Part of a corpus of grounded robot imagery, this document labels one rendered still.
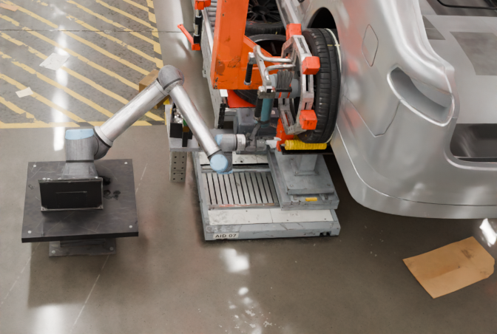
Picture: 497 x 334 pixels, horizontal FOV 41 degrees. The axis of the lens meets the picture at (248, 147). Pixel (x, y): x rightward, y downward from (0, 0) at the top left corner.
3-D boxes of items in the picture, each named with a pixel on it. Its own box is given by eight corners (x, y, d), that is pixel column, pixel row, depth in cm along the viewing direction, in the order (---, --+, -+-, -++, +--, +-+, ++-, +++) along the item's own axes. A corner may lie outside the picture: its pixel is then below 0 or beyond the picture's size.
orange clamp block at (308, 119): (311, 119, 368) (315, 129, 362) (297, 120, 367) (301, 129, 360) (313, 109, 364) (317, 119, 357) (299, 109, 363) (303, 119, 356)
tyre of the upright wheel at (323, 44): (366, 131, 354) (358, 12, 364) (323, 132, 350) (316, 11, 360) (328, 151, 418) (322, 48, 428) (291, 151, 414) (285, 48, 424)
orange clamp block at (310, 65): (316, 75, 360) (320, 68, 352) (302, 75, 359) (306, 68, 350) (314, 62, 362) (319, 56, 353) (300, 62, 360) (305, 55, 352)
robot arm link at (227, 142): (213, 152, 378) (212, 134, 378) (234, 151, 380) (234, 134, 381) (215, 151, 369) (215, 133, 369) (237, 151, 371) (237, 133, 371)
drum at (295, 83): (300, 103, 385) (305, 83, 377) (264, 103, 381) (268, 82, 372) (295, 89, 396) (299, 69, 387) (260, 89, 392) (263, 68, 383)
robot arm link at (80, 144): (61, 160, 361) (60, 127, 361) (73, 160, 378) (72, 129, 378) (88, 159, 359) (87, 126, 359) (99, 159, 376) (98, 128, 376)
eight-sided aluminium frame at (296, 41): (302, 152, 383) (319, 72, 349) (291, 153, 382) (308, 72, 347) (283, 97, 424) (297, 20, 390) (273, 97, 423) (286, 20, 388)
